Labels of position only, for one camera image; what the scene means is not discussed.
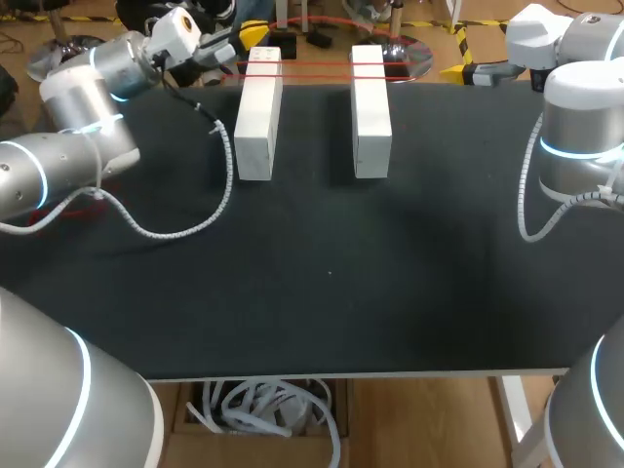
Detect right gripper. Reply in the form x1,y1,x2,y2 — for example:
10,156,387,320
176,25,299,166
439,3,575,88

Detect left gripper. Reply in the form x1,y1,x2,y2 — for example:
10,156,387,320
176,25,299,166
144,6,270,68

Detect red tape strip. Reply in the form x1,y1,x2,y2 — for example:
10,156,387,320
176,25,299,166
265,15,409,39

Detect chrome round stool base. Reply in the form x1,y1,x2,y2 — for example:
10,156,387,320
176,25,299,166
381,35,435,82
26,34,106,82

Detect white block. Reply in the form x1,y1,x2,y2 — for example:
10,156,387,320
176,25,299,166
350,44,393,180
233,46,285,182

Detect cardboard box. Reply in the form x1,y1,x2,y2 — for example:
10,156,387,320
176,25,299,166
170,377,353,468

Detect white spiral cable bundle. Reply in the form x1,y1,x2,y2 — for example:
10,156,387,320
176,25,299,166
187,378,342,468

